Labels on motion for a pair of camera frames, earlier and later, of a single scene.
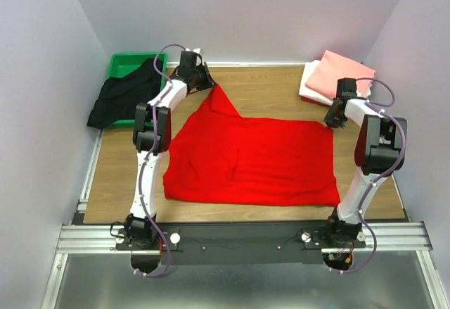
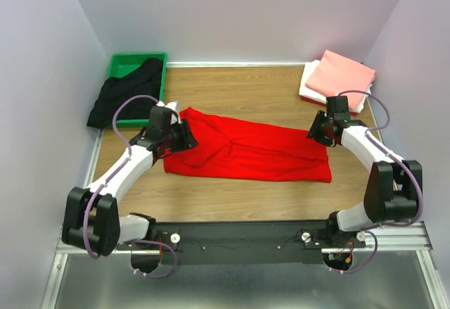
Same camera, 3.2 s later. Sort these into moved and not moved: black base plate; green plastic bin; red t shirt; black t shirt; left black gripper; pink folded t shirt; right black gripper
Moved: right black gripper; red t shirt; left black gripper
Not moved: green plastic bin; black t shirt; black base plate; pink folded t shirt
